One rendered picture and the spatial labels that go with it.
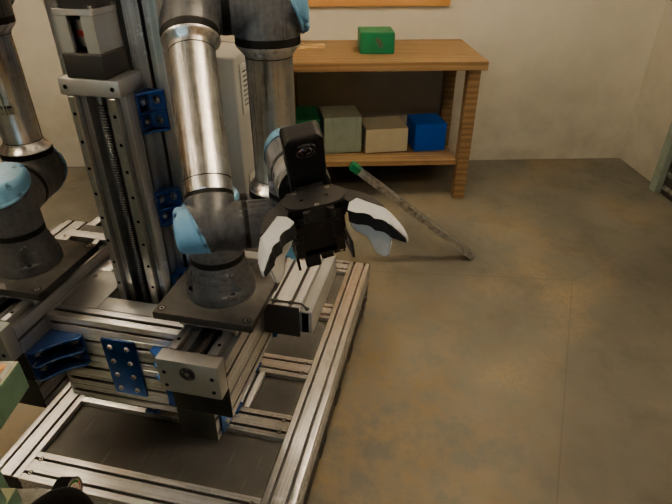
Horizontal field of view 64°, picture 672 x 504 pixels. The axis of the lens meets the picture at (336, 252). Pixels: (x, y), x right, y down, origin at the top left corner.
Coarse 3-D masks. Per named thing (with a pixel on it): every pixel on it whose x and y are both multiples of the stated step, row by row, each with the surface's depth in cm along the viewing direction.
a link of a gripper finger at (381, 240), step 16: (352, 208) 59; (368, 208) 59; (384, 208) 58; (352, 224) 62; (368, 224) 59; (384, 224) 56; (400, 224) 57; (384, 240) 59; (400, 240) 55; (384, 256) 61
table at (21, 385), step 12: (12, 372) 86; (0, 384) 84; (12, 384) 86; (24, 384) 90; (0, 396) 83; (12, 396) 86; (0, 408) 83; (12, 408) 87; (0, 420) 83; (12, 492) 71
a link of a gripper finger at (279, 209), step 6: (282, 204) 62; (276, 210) 61; (282, 210) 61; (270, 216) 60; (276, 216) 60; (288, 216) 61; (294, 216) 61; (300, 216) 62; (264, 222) 59; (270, 222) 59; (264, 228) 58
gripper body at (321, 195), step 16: (288, 192) 70; (304, 192) 63; (320, 192) 63; (336, 192) 62; (288, 208) 60; (304, 208) 60; (320, 208) 60; (336, 208) 62; (304, 224) 61; (320, 224) 61; (336, 224) 62; (304, 240) 62; (320, 240) 63; (336, 240) 63; (352, 240) 64; (304, 256) 63
